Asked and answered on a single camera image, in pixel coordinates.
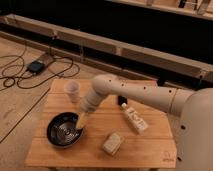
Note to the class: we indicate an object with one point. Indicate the white lotion bottle black cap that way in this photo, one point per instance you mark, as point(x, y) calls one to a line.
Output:
point(132, 115)

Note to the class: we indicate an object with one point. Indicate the long wooden beam rail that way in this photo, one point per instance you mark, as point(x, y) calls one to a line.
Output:
point(149, 56)

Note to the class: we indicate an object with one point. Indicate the blue power adapter box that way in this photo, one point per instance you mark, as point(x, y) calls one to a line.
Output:
point(35, 67)

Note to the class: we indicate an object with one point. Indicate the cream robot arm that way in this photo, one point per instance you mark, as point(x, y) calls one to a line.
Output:
point(195, 148)

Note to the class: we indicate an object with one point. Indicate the beige rectangular sponge block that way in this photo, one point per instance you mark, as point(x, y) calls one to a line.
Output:
point(112, 143)

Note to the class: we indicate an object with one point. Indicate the black ceramic bowl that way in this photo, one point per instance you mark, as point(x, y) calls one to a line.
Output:
point(61, 130)

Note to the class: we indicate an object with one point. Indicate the translucent plastic cup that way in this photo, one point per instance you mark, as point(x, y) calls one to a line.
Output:
point(72, 89)

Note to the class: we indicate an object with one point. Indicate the cream cylindrical gripper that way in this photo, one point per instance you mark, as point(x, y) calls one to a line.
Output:
point(88, 103)

